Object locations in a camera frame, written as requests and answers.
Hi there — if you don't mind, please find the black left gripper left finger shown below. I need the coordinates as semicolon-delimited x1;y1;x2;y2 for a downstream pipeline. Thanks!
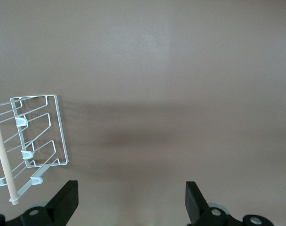
0;180;79;226

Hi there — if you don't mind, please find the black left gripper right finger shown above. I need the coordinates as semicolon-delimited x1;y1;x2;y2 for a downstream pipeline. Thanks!
185;181;274;226

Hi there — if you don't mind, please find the brown table cover mat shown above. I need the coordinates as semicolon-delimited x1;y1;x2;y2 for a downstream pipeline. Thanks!
0;0;286;226

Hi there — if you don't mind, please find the white wire dish rack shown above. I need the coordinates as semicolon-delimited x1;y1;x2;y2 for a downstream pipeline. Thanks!
0;94;70;206

